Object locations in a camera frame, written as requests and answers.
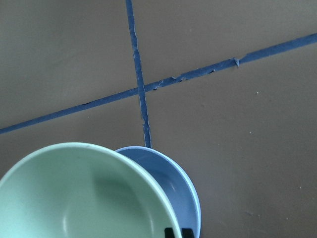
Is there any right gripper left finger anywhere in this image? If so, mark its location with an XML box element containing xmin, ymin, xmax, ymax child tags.
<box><xmin>164</xmin><ymin>228</ymin><xmax>175</xmax><ymax>238</ymax></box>

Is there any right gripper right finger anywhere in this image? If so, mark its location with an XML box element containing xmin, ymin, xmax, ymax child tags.
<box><xmin>181</xmin><ymin>228</ymin><xmax>194</xmax><ymax>238</ymax></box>

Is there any blue bowl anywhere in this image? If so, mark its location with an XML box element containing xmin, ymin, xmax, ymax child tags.
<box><xmin>116</xmin><ymin>146</ymin><xmax>202</xmax><ymax>238</ymax></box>

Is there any green bowl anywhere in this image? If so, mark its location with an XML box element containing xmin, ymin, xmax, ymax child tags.
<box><xmin>0</xmin><ymin>143</ymin><xmax>182</xmax><ymax>238</ymax></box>

